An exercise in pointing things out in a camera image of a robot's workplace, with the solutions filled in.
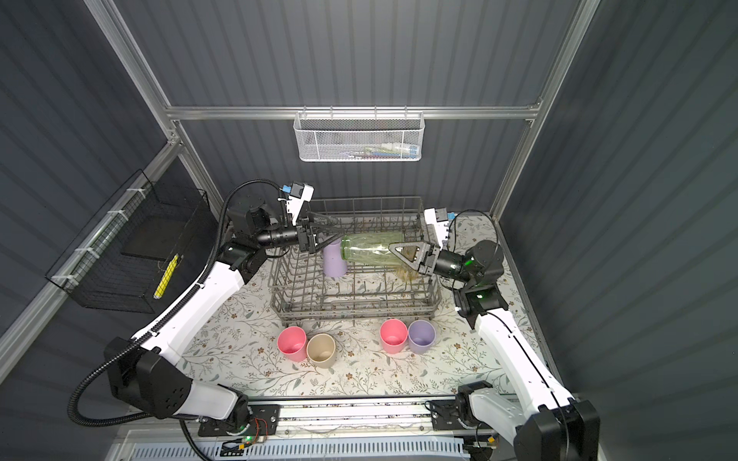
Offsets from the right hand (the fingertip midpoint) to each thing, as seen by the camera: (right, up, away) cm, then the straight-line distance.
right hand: (396, 254), depth 60 cm
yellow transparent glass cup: (+7, -9, +42) cm, 44 cm away
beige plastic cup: (-21, -30, +24) cm, 43 cm away
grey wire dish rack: (-29, -14, +34) cm, 47 cm away
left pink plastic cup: (-29, -27, +25) cm, 47 cm away
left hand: (-12, +5, +5) cm, 14 cm away
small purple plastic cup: (+10, -25, +25) cm, 37 cm away
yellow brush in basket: (-56, -7, +9) cm, 57 cm away
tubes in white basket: (-4, +32, +32) cm, 45 cm away
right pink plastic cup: (+1, -25, +27) cm, 37 cm away
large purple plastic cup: (-18, -5, +34) cm, 39 cm away
